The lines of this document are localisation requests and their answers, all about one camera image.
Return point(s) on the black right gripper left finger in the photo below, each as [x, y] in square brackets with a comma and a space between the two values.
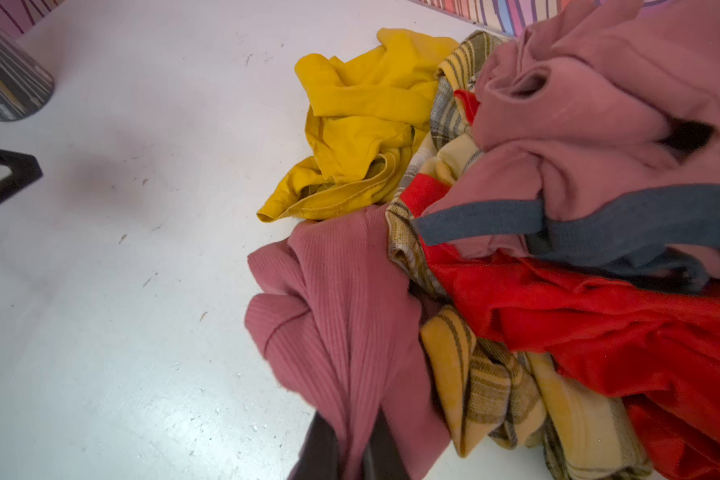
[320, 456]

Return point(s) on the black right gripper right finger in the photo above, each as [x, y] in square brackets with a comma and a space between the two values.
[381, 458]

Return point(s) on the pink ribbed cloth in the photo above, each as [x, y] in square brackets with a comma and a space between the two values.
[338, 322]

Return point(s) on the yellow plaid cloth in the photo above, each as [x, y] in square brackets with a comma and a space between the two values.
[485, 390]

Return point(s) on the red cloth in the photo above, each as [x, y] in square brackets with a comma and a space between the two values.
[657, 352]

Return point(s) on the striped pen holder cup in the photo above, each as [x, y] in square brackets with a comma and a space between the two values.
[25, 86]

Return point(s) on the pink shirt with grey trim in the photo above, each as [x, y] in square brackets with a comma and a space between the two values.
[598, 133]

